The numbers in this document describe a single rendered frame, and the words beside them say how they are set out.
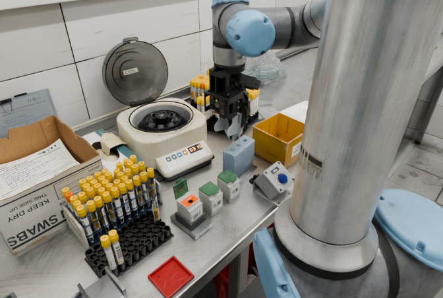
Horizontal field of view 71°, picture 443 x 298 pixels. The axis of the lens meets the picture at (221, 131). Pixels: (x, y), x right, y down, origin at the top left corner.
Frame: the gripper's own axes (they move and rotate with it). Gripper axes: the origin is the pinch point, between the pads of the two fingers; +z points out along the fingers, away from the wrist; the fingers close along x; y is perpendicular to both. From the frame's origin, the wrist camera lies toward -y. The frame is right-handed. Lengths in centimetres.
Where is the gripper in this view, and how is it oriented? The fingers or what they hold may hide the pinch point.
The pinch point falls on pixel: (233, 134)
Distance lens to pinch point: 82.4
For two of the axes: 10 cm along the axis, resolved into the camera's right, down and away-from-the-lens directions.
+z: 0.0, 8.5, 5.3
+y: -6.1, 4.2, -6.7
